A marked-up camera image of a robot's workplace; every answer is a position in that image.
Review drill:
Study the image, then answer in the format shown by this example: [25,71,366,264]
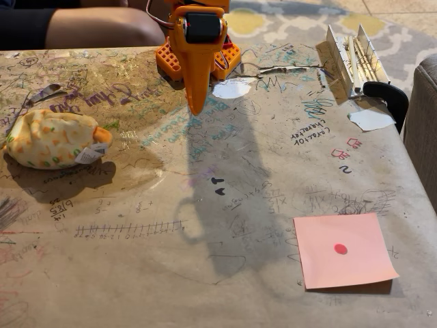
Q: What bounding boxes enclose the yellow patterned plush toy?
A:
[4,108,114,170]

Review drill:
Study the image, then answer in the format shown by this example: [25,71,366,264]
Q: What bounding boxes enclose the grey yellow patterned rug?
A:
[226,0,437,90]

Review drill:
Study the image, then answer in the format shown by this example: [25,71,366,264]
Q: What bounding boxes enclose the person's bare leg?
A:
[44,5,167,51]

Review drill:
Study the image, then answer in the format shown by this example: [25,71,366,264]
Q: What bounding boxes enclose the white torn paper scrap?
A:
[347,108,397,133]

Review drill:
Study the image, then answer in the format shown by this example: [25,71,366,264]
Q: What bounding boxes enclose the black shorts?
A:
[0,0,83,51]

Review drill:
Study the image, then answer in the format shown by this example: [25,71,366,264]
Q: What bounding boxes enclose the black curved plastic object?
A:
[362,81,410,135]

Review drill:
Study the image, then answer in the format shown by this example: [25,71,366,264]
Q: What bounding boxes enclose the brown scribbled paper table cover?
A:
[0,43,437,328]

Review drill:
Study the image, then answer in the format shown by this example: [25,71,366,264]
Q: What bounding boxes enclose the grey sofa armrest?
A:
[402,53,437,206]

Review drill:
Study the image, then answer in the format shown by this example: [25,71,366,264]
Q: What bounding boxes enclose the pink square sticky note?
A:
[292,212,400,291]

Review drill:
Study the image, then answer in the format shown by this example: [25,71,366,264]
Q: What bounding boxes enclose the red white servo cable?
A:
[146,0,171,36]

